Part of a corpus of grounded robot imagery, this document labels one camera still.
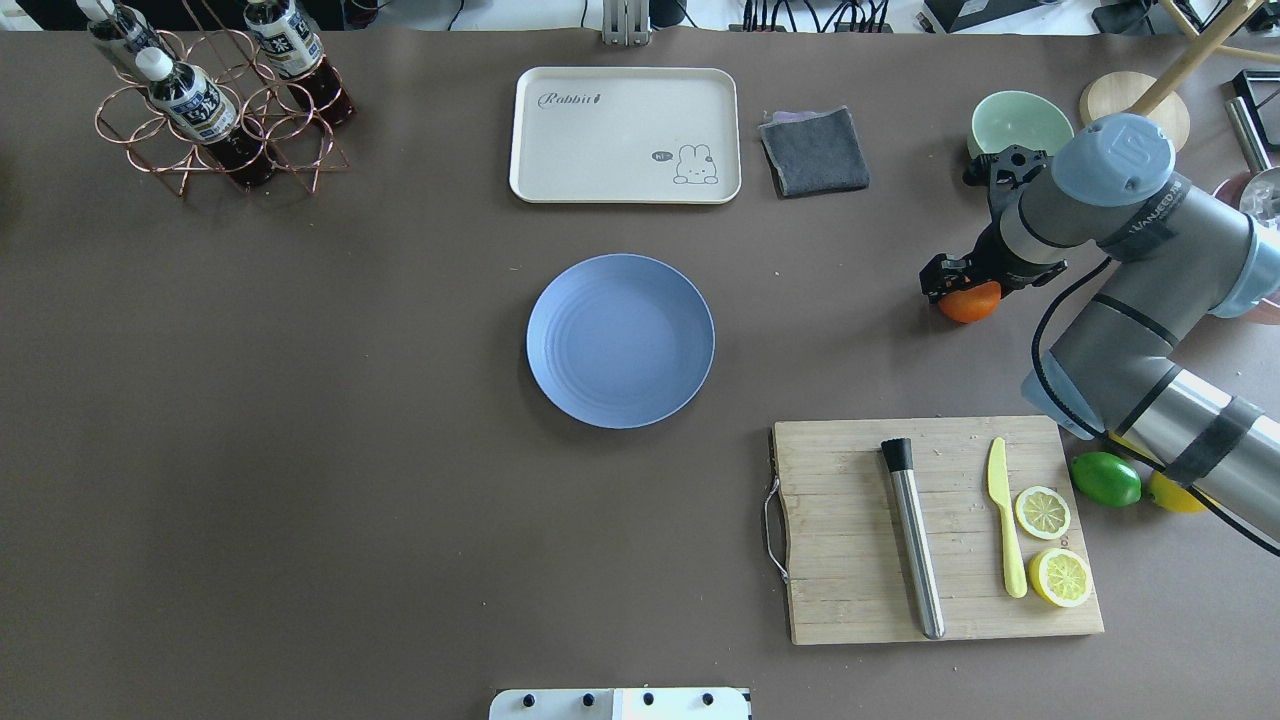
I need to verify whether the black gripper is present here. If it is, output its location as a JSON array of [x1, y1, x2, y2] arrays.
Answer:
[[919, 146, 1068, 304]]

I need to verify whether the orange mandarin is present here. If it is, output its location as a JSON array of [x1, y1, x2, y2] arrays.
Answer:
[[936, 281, 1004, 324]]

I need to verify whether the blue plate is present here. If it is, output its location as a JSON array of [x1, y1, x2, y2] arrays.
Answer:
[[525, 252, 716, 429]]

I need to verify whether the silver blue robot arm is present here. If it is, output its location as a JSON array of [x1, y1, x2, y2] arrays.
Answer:
[[919, 113, 1279, 538]]

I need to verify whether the green ceramic bowl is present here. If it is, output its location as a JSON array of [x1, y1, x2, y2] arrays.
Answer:
[[966, 90, 1075, 159]]

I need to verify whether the steel muddler with black tip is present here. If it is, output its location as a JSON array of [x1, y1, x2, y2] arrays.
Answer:
[[879, 438, 946, 641]]

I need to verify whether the grey folded cloth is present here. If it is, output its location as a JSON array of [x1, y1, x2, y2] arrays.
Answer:
[[758, 105, 870, 199]]

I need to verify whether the wooden cup tree stand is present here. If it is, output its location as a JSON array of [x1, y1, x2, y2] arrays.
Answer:
[[1078, 1, 1277, 151]]

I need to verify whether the wooden cutting board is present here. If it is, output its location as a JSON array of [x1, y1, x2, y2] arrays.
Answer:
[[772, 416, 1105, 644]]

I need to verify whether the green lime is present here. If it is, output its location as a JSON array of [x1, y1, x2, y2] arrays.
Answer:
[[1068, 451, 1143, 509]]

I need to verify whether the lemon half slice upper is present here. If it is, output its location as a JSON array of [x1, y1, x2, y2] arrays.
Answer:
[[1012, 486, 1073, 541]]

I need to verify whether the lemon half slice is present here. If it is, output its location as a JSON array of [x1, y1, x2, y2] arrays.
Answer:
[[1012, 486, 1073, 541], [1027, 548, 1093, 609]]

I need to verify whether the yellow lemon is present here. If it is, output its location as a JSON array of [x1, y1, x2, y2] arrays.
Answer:
[[1147, 471, 1208, 514]]

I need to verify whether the yellow plastic knife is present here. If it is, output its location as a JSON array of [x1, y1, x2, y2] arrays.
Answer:
[[986, 437, 1028, 598]]

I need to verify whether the steel ice scoop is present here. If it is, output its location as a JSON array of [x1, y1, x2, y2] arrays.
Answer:
[[1228, 97, 1279, 231]]

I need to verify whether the lemon half slice lower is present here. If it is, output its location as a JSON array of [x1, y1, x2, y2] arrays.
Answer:
[[1027, 548, 1093, 609]]

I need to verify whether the cream rabbit tray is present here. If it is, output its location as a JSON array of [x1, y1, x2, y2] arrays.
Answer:
[[508, 67, 742, 205]]

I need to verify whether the tea bottle white cap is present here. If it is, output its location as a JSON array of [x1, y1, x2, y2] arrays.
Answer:
[[137, 47, 275, 187]]

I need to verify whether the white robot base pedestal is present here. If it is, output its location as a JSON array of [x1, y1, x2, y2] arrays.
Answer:
[[488, 685, 753, 719]]

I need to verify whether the copper wire bottle rack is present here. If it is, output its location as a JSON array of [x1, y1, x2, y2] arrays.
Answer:
[[79, 1, 357, 197]]

